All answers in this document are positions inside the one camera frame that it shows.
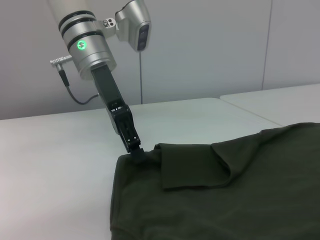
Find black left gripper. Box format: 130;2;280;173
91;63;146;165

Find dark green t-shirt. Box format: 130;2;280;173
109;121;320;240

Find left arm cable with plug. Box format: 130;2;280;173
49;55;101;105

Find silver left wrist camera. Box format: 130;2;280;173
96;0;152;53

